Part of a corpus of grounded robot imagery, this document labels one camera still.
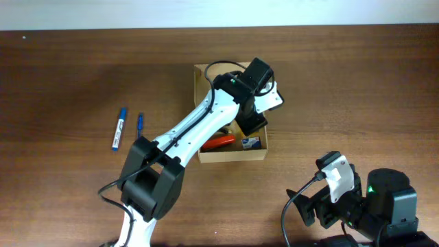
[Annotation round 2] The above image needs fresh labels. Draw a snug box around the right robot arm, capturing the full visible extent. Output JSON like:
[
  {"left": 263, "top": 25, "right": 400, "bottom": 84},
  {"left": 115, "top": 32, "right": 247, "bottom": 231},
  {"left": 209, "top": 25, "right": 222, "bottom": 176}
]
[{"left": 287, "top": 168, "right": 420, "bottom": 246}]

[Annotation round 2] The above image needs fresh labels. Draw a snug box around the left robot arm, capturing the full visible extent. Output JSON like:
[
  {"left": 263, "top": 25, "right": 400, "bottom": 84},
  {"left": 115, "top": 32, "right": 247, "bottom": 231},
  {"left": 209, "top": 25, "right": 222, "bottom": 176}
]
[{"left": 113, "top": 58, "right": 283, "bottom": 246}]

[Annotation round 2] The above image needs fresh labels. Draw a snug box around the blue white marker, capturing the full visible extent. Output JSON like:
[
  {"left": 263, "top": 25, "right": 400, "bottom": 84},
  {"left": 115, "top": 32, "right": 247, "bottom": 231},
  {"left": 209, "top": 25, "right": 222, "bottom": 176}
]
[{"left": 111, "top": 108, "right": 127, "bottom": 152}]

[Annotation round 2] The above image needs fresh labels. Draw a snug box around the blue ballpoint pen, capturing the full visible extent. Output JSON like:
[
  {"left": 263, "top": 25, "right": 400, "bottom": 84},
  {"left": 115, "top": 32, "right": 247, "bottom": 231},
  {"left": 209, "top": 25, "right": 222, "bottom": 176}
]
[{"left": 137, "top": 113, "right": 143, "bottom": 138}]

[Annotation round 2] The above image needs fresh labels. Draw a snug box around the white blue staples box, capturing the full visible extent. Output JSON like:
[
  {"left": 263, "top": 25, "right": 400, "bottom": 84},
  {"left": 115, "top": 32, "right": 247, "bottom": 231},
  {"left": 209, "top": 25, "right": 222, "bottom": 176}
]
[{"left": 241, "top": 137, "right": 261, "bottom": 150}]

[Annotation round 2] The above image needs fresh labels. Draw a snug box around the brown cardboard box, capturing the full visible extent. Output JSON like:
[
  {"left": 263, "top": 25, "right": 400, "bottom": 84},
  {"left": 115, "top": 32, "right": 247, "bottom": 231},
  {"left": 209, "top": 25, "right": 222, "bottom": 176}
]
[{"left": 193, "top": 64, "right": 268, "bottom": 163}]

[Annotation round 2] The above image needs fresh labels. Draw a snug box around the black yellow correction tape dispenser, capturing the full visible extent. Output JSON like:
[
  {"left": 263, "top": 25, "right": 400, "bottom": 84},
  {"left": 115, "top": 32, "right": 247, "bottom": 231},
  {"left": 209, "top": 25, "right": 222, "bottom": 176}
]
[{"left": 220, "top": 128, "right": 233, "bottom": 134}]

